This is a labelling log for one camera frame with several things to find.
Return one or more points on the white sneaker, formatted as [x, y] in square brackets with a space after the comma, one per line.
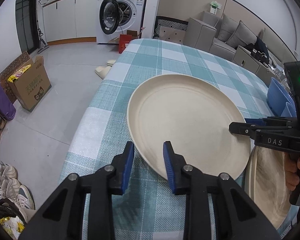
[3, 170]
[15, 192]

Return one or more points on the purple rolled mat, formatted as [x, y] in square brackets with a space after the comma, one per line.
[0, 92]

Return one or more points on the grey stick vacuum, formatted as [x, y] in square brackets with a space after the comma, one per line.
[42, 40]

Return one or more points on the brown patterned board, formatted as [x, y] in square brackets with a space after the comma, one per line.
[12, 67]

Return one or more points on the teal white checked tablecloth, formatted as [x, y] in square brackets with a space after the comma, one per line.
[145, 65]

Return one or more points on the beige round plate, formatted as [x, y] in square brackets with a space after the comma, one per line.
[190, 120]
[267, 185]

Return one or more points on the yellow snack packet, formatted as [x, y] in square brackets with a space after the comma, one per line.
[18, 73]

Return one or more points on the light blue bowl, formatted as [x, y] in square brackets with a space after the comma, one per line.
[290, 110]

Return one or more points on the dark jacket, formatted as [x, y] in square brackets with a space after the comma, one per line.
[261, 45]

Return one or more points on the grey sofa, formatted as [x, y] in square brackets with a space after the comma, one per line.
[202, 32]

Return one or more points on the beige slipper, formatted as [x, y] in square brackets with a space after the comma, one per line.
[103, 72]
[111, 62]

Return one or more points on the dark blue bowl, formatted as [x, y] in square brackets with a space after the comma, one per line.
[277, 95]

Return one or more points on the white kitchen counter cabinet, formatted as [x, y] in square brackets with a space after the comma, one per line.
[65, 20]

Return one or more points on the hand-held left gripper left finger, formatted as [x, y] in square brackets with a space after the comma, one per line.
[128, 165]

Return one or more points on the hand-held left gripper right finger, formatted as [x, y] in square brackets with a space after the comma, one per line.
[168, 165]

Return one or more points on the green topped wall box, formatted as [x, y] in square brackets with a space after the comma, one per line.
[215, 7]

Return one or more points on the yellow snack bag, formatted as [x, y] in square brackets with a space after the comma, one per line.
[11, 227]

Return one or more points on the red cardboard box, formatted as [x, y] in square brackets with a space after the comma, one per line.
[125, 43]

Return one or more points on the grey drawer cabinet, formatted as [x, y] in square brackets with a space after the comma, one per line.
[245, 57]

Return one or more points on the black open box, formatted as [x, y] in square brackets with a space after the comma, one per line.
[258, 55]

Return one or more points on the grey sofa cushion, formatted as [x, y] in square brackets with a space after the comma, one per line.
[227, 28]
[241, 35]

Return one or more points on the black bag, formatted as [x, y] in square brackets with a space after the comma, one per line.
[10, 207]

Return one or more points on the black framed glass door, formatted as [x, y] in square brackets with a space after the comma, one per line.
[27, 17]

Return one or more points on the person's right hand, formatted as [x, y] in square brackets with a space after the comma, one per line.
[291, 172]

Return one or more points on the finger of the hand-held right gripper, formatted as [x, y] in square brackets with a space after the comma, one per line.
[245, 128]
[275, 121]

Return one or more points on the brown cardboard box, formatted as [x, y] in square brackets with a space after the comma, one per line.
[32, 90]

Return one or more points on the white washing machine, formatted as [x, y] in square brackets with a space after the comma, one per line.
[130, 7]

